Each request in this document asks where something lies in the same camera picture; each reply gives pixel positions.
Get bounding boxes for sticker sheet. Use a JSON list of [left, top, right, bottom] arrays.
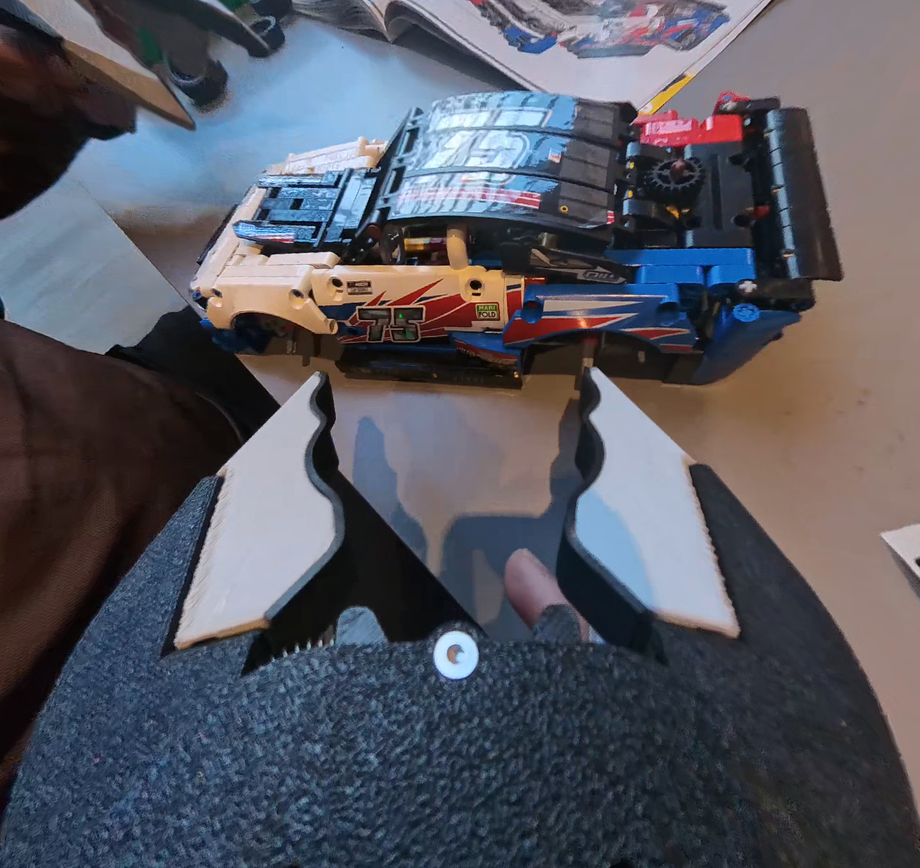
[[880, 523, 920, 586]]

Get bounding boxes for toy brick race car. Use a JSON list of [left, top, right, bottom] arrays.
[[190, 90, 844, 389]]

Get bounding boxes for grey desk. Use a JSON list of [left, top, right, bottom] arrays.
[[72, 0, 920, 776]]

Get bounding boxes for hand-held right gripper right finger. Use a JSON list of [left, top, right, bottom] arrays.
[[557, 368, 741, 639]]

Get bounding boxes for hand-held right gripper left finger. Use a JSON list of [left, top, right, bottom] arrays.
[[174, 372, 347, 651]]

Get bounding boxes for black treaded toy tire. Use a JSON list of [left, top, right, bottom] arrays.
[[167, 58, 231, 107]]

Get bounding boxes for person's right hand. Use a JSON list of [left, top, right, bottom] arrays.
[[503, 548, 570, 632]]

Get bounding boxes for person's left forearm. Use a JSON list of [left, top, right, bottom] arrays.
[[0, 20, 139, 220]]

